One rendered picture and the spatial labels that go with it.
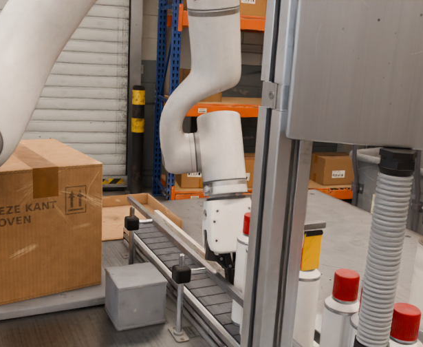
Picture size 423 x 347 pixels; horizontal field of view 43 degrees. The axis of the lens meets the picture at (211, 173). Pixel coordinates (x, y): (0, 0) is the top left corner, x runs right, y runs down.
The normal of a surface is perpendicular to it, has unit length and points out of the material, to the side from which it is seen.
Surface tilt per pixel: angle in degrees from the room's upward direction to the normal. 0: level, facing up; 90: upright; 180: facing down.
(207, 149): 75
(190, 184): 90
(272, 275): 90
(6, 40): 64
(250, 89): 90
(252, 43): 90
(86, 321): 0
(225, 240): 70
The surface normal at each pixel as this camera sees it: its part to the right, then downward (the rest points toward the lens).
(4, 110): 0.73, -0.04
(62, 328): 0.06, -0.97
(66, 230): 0.57, 0.22
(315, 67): -0.16, 0.22
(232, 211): 0.40, -0.15
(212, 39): -0.09, 0.43
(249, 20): 0.29, 0.24
